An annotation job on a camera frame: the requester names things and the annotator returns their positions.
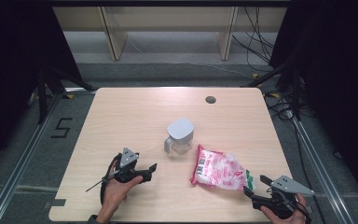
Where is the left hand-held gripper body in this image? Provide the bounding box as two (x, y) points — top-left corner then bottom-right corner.
(113, 147), (142, 185)

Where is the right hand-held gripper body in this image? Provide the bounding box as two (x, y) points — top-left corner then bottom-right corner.
(251, 175), (315, 219)

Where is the red and white plastic bag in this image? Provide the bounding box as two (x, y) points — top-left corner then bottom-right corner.
(189, 144), (257, 191)

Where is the person's left hand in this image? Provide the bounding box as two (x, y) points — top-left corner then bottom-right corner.
(96, 175), (145, 218)

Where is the person's right hand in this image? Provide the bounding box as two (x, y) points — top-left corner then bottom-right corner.
(259, 193), (309, 224)

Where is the black metal stand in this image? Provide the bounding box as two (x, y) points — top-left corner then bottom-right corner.
(36, 66), (96, 125)
(241, 60), (302, 120)

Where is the black curtain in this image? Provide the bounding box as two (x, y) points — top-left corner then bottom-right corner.
(268, 0), (358, 200)
(0, 0), (85, 175)

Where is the light wooden desk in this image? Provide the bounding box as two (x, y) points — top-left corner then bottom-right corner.
(51, 6), (288, 62)

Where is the metal floor rail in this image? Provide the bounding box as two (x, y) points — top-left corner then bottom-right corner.
(0, 91), (64, 224)
(292, 116), (357, 224)

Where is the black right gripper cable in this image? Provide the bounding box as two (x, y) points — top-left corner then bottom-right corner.
(292, 199), (313, 224)

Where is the thin grey strap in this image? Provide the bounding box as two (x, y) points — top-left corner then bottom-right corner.
(85, 170), (120, 193)

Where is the black floor cable tangle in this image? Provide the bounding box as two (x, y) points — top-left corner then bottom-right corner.
(265, 92), (296, 122)

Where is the white floor cable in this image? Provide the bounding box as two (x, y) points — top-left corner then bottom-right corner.
(127, 36), (253, 79)

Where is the black hanging cable bundle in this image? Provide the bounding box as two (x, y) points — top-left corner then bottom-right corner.
(231, 7), (276, 74)

